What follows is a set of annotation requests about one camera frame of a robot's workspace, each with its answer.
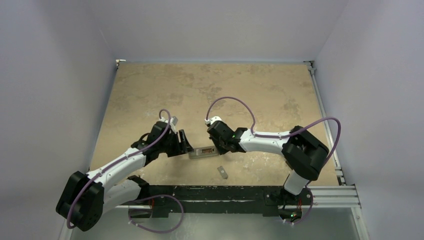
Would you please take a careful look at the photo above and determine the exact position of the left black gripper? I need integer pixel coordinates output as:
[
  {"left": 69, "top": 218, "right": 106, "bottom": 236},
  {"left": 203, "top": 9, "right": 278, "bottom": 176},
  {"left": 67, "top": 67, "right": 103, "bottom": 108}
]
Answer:
[{"left": 158, "top": 129, "right": 193, "bottom": 157}]

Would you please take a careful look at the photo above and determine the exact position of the white remote control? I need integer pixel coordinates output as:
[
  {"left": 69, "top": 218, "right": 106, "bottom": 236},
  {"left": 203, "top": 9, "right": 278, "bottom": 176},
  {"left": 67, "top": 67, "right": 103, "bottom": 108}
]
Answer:
[{"left": 188, "top": 146, "right": 219, "bottom": 160}]

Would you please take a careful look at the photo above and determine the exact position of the grey battery cover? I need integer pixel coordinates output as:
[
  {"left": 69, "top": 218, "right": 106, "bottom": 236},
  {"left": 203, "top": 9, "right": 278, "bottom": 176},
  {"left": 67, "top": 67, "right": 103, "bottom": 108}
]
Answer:
[{"left": 217, "top": 166, "right": 229, "bottom": 179}]

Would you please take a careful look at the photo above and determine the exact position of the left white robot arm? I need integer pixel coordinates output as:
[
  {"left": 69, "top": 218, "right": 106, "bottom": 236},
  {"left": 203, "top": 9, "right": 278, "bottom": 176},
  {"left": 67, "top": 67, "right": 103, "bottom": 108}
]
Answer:
[{"left": 55, "top": 119, "right": 194, "bottom": 232}]

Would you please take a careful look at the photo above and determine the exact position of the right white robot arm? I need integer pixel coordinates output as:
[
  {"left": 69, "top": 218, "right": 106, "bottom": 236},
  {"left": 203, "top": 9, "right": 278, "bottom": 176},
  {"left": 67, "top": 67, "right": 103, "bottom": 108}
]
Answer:
[{"left": 205, "top": 117, "right": 330, "bottom": 204}]

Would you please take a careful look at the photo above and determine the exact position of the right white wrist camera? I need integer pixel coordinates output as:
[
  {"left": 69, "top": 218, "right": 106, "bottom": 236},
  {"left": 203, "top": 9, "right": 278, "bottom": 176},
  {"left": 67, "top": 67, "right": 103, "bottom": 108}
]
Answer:
[{"left": 205, "top": 116, "right": 222, "bottom": 127}]

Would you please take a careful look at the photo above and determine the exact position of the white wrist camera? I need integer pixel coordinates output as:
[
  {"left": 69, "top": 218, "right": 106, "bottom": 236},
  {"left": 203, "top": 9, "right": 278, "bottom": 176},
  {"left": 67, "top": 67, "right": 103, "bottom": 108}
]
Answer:
[
  {"left": 165, "top": 116, "right": 178, "bottom": 134},
  {"left": 205, "top": 116, "right": 222, "bottom": 127}
]

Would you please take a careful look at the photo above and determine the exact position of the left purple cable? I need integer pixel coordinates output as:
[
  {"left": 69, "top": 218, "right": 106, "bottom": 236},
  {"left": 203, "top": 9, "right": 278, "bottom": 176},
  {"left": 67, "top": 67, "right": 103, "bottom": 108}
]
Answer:
[{"left": 66, "top": 109, "right": 172, "bottom": 230}]

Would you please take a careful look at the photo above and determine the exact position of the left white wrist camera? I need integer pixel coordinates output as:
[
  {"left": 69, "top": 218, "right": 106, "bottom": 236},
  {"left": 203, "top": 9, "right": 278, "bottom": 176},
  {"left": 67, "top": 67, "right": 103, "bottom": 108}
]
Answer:
[{"left": 165, "top": 116, "right": 178, "bottom": 134}]

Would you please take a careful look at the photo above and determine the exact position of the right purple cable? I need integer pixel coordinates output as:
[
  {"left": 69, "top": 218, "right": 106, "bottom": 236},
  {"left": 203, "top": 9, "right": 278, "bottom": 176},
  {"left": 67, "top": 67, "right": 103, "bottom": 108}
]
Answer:
[{"left": 205, "top": 96, "right": 342, "bottom": 167}]

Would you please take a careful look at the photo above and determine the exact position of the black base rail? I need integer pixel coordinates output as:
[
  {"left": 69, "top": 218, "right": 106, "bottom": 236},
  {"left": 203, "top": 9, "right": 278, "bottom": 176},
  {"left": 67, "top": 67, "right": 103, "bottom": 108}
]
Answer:
[{"left": 129, "top": 185, "right": 313, "bottom": 221}]

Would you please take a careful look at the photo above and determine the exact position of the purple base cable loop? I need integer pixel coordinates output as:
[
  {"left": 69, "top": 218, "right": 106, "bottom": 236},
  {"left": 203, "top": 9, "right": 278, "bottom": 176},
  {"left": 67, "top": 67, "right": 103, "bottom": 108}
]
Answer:
[{"left": 127, "top": 195, "right": 185, "bottom": 235}]

